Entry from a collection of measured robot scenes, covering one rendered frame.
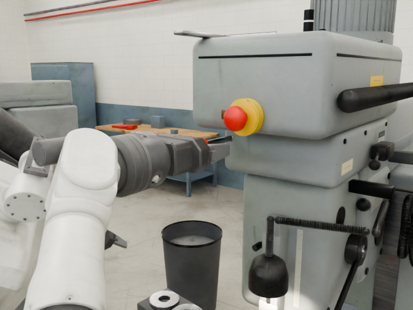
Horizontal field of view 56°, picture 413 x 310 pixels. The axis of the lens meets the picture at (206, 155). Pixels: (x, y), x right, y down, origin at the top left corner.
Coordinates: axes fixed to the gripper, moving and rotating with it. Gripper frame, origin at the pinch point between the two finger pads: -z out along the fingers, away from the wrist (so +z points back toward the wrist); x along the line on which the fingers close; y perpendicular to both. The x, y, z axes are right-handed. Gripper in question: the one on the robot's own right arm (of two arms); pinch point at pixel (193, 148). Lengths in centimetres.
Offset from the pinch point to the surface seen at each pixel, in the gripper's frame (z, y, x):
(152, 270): -179, 170, 200
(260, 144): -12.1, 0.3, -6.6
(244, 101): -0.6, -8.6, -10.0
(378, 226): -12.0, 11.3, -28.8
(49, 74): -378, -9, 687
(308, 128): -2.6, -5.0, -20.0
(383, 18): -46, -25, -18
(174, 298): -26, 54, 29
